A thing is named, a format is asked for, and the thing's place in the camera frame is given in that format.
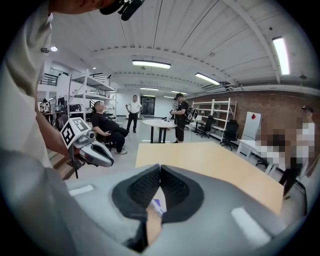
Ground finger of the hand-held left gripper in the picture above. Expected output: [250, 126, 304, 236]
[85, 140, 114, 159]
[80, 146, 115, 168]

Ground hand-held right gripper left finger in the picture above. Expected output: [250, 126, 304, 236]
[65, 163, 161, 253]

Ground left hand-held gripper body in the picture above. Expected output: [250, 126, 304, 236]
[60, 117, 97, 170]

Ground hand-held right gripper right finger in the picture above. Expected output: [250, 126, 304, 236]
[139, 164, 307, 256]

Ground white packet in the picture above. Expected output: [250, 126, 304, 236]
[149, 198, 168, 216]

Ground person's left forearm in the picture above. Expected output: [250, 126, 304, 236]
[35, 111, 70, 159]

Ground black office chair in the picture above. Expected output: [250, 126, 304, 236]
[219, 119, 240, 151]
[95, 131, 114, 151]
[195, 115, 217, 139]

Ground wooden plank bench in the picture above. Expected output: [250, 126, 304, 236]
[46, 147, 76, 181]

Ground white metal storage rack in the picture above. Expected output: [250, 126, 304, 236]
[66, 69, 118, 124]

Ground black double door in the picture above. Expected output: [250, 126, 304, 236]
[140, 95, 157, 117]

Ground person's beige shirt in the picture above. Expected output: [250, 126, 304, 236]
[0, 0, 147, 256]

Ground oval beige table black legs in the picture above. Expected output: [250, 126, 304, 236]
[141, 118, 177, 144]

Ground light wooden square table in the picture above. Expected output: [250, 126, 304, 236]
[134, 140, 285, 247]

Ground white rectangular desk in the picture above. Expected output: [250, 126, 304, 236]
[235, 138, 277, 175]

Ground ceiling light bar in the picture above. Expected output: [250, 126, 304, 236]
[131, 59, 172, 70]
[271, 36, 291, 76]
[194, 72, 221, 86]

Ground white cabinet red label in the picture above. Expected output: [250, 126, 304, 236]
[240, 111, 262, 141]

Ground white shelving unit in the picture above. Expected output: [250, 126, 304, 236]
[211, 97, 238, 141]
[191, 99, 215, 131]

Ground person's head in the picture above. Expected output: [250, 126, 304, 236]
[48, 0, 106, 15]

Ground black head-worn camera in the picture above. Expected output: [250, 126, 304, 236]
[99, 0, 146, 22]

